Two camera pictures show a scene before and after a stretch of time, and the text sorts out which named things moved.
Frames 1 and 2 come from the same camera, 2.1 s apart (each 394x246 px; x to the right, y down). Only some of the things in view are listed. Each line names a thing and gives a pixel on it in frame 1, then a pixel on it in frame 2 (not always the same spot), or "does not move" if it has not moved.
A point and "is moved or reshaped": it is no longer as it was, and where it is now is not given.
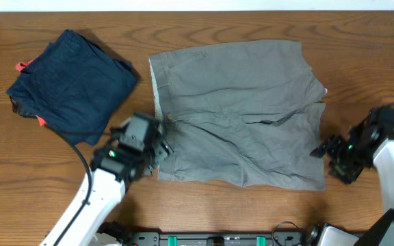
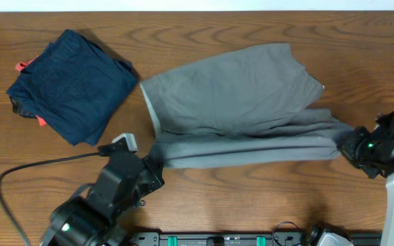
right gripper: (331, 147) to (349, 146)
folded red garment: (19, 67) does not move
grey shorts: (247, 114) is moved or reshaped
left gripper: (161, 150) to (150, 175)
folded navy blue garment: (74, 87) does not move
